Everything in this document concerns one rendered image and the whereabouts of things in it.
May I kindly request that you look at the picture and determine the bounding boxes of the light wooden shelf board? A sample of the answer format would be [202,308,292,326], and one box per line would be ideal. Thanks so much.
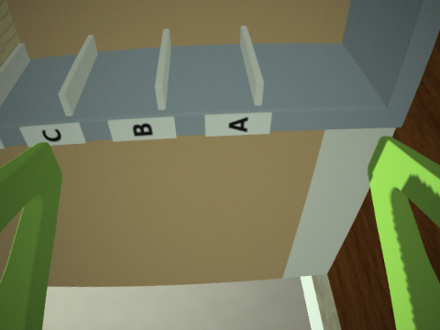
[0,0,21,68]

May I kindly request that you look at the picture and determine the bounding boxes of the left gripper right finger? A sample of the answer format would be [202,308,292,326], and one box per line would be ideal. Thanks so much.
[368,137,440,330]

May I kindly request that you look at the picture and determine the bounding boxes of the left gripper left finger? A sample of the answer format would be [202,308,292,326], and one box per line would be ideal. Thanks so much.
[0,142,62,330]

